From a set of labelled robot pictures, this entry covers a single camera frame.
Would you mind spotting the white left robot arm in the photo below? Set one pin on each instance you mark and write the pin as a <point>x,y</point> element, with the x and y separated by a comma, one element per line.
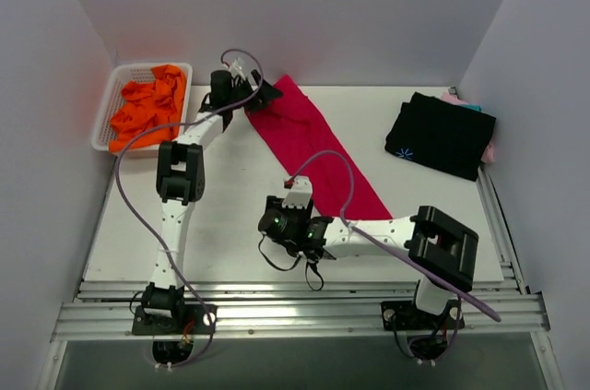
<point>180,181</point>

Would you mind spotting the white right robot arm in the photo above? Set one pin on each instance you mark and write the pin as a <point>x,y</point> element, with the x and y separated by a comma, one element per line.
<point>441,248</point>

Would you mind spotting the white plastic basket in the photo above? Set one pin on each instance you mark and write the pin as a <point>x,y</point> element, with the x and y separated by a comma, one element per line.
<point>113,100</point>

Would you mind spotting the folded black t-shirt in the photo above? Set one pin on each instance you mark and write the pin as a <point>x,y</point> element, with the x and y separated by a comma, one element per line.
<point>441,136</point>

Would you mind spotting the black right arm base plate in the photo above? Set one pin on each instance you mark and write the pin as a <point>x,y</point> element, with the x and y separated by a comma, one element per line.
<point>405,316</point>

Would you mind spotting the crimson red t-shirt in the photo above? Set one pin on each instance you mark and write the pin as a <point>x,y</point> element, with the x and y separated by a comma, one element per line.
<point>295,130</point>

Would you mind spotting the folded teal t-shirt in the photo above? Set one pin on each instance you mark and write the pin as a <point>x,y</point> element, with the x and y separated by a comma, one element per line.
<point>472,107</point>

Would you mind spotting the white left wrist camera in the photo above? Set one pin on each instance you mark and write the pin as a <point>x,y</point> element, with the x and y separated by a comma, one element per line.
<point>235,67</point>

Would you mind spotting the aluminium rail frame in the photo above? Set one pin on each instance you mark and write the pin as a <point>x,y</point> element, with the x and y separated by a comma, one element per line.
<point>268,333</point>

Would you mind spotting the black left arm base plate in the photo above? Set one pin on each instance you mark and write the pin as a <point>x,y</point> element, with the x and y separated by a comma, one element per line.
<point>194,321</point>

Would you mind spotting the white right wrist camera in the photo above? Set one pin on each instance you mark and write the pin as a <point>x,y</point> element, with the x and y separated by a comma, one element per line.
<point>299,193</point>

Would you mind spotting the crumpled orange t-shirt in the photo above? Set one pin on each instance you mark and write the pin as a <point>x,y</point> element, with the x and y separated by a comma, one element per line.
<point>147,105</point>

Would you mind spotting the folded pink t-shirt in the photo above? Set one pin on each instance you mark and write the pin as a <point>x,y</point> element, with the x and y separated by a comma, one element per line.
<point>488,155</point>

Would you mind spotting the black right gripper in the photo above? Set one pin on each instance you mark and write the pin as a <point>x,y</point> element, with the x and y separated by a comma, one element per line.
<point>286,207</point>

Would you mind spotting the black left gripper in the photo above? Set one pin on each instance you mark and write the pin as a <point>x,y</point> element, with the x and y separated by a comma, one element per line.
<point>257,91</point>

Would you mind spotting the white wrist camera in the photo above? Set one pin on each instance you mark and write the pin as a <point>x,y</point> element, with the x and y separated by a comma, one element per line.
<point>299,193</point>
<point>235,67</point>

